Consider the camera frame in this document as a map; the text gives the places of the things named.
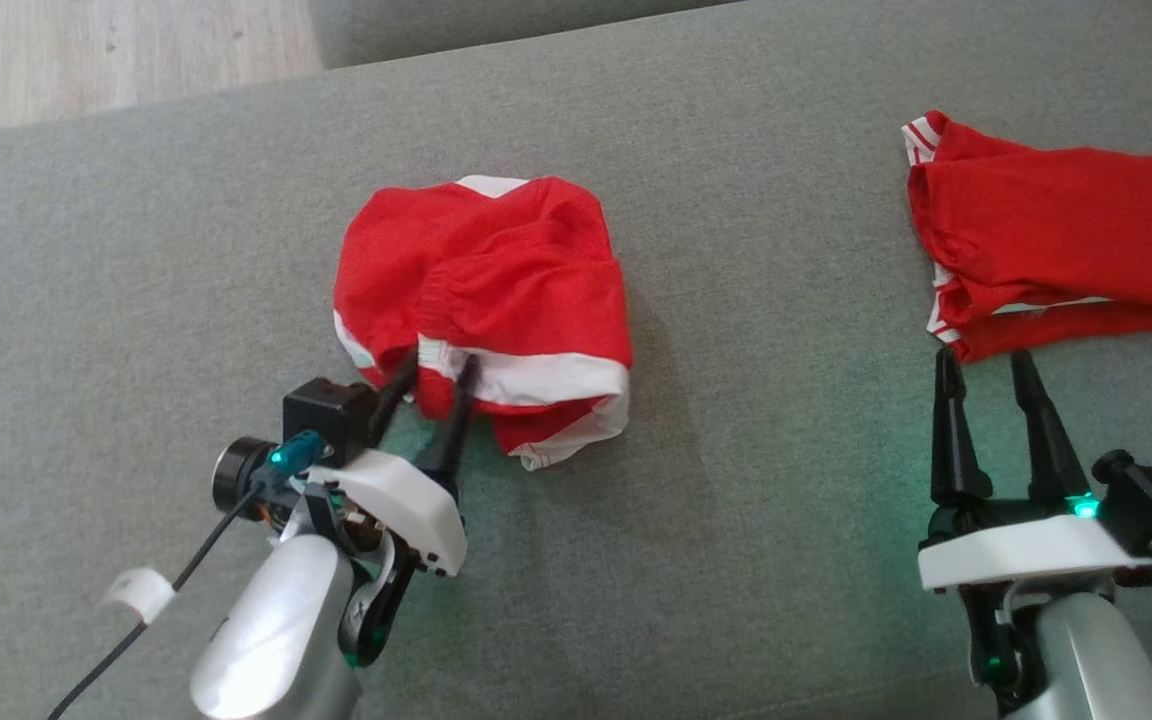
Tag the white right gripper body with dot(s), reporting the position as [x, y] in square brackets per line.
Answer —
[1026, 555]

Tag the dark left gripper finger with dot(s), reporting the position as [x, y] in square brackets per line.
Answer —
[391, 405]
[451, 440]

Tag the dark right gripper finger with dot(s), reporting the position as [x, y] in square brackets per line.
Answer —
[1051, 460]
[956, 460]

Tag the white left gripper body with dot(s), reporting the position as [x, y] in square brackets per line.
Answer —
[406, 510]

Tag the red shorts white trim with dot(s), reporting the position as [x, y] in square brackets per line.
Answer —
[496, 280]

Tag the red lettered jersey white sleeves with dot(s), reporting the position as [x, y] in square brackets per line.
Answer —
[1066, 230]

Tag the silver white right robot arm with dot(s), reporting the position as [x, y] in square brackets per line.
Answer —
[1096, 660]

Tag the grey fabric sofa seat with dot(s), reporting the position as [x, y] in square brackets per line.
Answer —
[736, 500]

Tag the grey fabric sofa cushion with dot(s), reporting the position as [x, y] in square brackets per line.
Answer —
[436, 25]

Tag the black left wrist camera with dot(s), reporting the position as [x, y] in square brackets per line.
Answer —
[326, 415]

